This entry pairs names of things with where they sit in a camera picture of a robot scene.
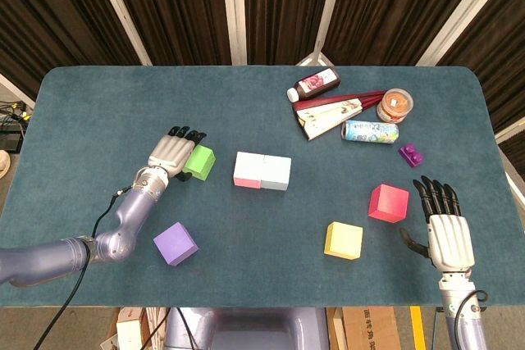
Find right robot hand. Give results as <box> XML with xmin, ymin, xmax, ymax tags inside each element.
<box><xmin>399</xmin><ymin>175</ymin><xmax>477</xmax><ymax>273</ymax></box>

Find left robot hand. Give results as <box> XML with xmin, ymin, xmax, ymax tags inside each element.
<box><xmin>147</xmin><ymin>125</ymin><xmax>208</xmax><ymax>183</ymax></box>

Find green foam cube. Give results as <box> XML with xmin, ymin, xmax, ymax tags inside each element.
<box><xmin>183</xmin><ymin>143</ymin><xmax>217</xmax><ymax>182</ymax></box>

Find red foam cube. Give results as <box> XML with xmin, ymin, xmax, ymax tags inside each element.
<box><xmin>367</xmin><ymin>184</ymin><xmax>410</xmax><ymax>225</ymax></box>

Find light blue foam cube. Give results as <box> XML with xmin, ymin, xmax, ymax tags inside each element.
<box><xmin>260</xmin><ymin>154</ymin><xmax>293</xmax><ymax>192</ymax></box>

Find pink foam cube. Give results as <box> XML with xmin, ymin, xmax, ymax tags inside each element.
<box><xmin>233</xmin><ymin>151</ymin><xmax>266</xmax><ymax>190</ymax></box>

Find purple toy brick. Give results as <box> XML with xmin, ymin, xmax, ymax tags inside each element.
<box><xmin>398</xmin><ymin>143</ymin><xmax>425</xmax><ymax>170</ymax></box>

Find purple foam cube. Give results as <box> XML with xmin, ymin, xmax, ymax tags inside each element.
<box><xmin>153</xmin><ymin>221</ymin><xmax>200</xmax><ymax>266</ymax></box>

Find yellow foam cube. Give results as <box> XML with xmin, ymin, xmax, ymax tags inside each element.
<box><xmin>323</xmin><ymin>220</ymin><xmax>364</xmax><ymax>261</ymax></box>

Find brown printed cardboard box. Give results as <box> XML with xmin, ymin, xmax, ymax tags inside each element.
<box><xmin>342</xmin><ymin>307</ymin><xmax>403</xmax><ymax>350</ymax></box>

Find teal table cloth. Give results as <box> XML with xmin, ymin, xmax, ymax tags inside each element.
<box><xmin>0</xmin><ymin>65</ymin><xmax>525</xmax><ymax>309</ymax></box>

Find printed light blue drink can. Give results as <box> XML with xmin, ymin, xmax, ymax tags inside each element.
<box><xmin>340</xmin><ymin>119</ymin><xmax>400</xmax><ymax>145</ymax></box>

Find clear jar orange contents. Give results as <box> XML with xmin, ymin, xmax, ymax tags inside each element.
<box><xmin>376</xmin><ymin>88</ymin><xmax>415</xmax><ymax>124</ymax></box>

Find dark brown pleated curtain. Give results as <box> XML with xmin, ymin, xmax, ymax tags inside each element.
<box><xmin>0</xmin><ymin>0</ymin><xmax>525</xmax><ymax>166</ymax></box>

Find dark red folding fan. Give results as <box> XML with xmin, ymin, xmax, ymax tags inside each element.
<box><xmin>291</xmin><ymin>89</ymin><xmax>389</xmax><ymax>143</ymax></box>

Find black floor device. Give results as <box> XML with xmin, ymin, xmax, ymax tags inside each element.
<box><xmin>0</xmin><ymin>132</ymin><xmax>24</xmax><ymax>152</ymax></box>

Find dark juice bottle white cap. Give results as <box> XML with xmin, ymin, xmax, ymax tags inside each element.
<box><xmin>286</xmin><ymin>67</ymin><xmax>341</xmax><ymax>102</ymax></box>

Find white cardboard box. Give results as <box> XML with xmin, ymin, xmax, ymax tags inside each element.
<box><xmin>116</xmin><ymin>316</ymin><xmax>144</xmax><ymax>350</ymax></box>

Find lavender robot torso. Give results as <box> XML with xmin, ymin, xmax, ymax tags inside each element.
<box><xmin>163</xmin><ymin>307</ymin><xmax>331</xmax><ymax>350</ymax></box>

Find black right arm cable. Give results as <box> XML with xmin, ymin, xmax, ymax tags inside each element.
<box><xmin>430</xmin><ymin>290</ymin><xmax>489</xmax><ymax>350</ymax></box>

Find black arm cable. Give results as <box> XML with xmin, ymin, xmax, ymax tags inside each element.
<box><xmin>32</xmin><ymin>188</ymin><xmax>136</xmax><ymax>350</ymax></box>
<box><xmin>430</xmin><ymin>290</ymin><xmax>489</xmax><ymax>350</ymax></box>

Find white frame post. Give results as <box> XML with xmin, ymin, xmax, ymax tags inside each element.
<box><xmin>220</xmin><ymin>0</ymin><xmax>249</xmax><ymax>66</ymax></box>
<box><xmin>294</xmin><ymin>0</ymin><xmax>349</xmax><ymax>67</ymax></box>
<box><xmin>416</xmin><ymin>0</ymin><xmax>514</xmax><ymax>67</ymax></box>
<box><xmin>494</xmin><ymin>126</ymin><xmax>525</xmax><ymax>145</ymax></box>
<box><xmin>88</xmin><ymin>0</ymin><xmax>153</xmax><ymax>66</ymax></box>
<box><xmin>0</xmin><ymin>73</ymin><xmax>36</xmax><ymax>110</ymax></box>

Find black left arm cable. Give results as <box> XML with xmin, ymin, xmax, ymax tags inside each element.
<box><xmin>32</xmin><ymin>188</ymin><xmax>136</xmax><ymax>350</ymax></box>

